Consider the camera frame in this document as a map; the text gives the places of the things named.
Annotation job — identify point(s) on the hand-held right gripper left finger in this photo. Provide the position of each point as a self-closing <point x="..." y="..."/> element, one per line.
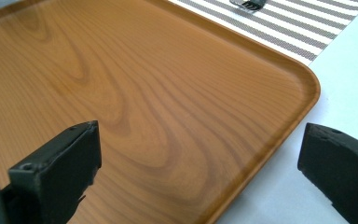
<point x="56" y="174"/>

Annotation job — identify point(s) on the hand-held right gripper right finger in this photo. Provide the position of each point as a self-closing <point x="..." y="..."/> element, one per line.
<point x="341" y="168"/>

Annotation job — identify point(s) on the wood-grain tray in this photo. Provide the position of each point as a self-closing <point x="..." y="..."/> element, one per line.
<point x="155" y="93"/>

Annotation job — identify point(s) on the striped placemat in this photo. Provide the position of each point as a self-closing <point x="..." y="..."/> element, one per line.
<point x="286" y="28"/>

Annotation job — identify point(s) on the metal fork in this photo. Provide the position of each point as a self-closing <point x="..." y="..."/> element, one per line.
<point x="250" y="4"/>

